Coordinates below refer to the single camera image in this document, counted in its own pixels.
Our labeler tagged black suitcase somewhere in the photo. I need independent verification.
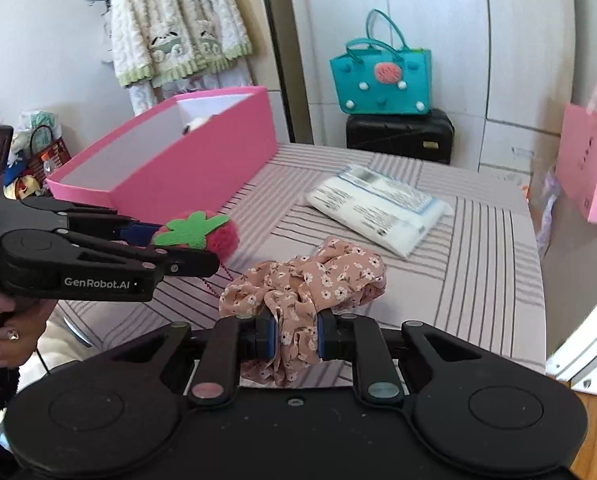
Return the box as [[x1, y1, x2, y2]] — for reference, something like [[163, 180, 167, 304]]
[[345, 108, 454, 166]]

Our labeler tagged striped bed sheet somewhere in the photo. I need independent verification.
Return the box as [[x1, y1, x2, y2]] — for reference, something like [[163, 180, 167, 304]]
[[48, 142, 549, 391]]

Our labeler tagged white patterned garment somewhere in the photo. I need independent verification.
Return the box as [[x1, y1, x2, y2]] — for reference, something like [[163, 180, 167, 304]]
[[128, 71, 253, 117]]

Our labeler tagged cream knit cardigan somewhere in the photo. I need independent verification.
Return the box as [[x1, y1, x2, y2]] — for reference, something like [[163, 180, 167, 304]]
[[103, 0, 255, 92]]

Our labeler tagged pink paper bag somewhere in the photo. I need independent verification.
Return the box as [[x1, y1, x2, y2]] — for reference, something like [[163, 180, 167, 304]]
[[555, 52, 597, 226]]

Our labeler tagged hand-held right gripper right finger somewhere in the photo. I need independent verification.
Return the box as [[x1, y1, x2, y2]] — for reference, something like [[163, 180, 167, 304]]
[[315, 310, 484, 408]]

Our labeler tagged red strawberry plush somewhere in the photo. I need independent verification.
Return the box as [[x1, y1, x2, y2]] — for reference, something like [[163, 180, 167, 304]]
[[153, 211, 240, 301]]

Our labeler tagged pink floral scrunchie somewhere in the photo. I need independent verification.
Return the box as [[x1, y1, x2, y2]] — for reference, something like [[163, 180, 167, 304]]
[[219, 236, 388, 387]]

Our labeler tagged dark wooden frame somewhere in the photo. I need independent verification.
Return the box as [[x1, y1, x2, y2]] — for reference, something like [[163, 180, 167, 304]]
[[258, 0, 315, 146]]

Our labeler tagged person's left hand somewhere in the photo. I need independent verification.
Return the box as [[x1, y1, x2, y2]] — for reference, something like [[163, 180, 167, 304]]
[[0, 291, 55, 367]]

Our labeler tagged clear plastic bag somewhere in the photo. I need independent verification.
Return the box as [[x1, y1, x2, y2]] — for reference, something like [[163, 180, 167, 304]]
[[528, 167, 561, 256]]

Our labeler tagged white wet wipes pack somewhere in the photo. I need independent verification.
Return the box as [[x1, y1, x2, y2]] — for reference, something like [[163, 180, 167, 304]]
[[304, 164, 455, 261]]

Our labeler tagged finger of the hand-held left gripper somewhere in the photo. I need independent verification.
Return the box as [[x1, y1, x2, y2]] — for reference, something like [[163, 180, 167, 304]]
[[21, 195, 160, 248], [71, 242, 221, 278]]

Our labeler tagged teal felt handbag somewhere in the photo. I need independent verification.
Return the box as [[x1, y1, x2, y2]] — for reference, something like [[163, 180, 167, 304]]
[[328, 9, 431, 115]]

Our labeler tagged brown mesh bag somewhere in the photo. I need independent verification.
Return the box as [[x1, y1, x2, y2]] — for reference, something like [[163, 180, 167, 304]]
[[27, 125, 74, 183]]

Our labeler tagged black cable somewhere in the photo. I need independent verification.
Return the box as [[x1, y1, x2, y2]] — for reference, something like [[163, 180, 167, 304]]
[[35, 344, 55, 377]]

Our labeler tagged pink cardboard box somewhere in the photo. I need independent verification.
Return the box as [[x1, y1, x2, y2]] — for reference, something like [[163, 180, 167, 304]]
[[46, 86, 279, 226]]

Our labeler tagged white wardrobe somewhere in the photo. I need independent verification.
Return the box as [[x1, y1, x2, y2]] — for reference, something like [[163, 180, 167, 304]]
[[283, 0, 579, 173]]

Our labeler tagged white teal packet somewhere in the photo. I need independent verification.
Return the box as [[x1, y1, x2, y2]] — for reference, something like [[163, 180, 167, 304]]
[[18, 110, 62, 140]]

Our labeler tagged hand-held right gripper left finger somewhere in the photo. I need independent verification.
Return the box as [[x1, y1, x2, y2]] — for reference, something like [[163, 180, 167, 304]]
[[111, 316, 279, 408]]

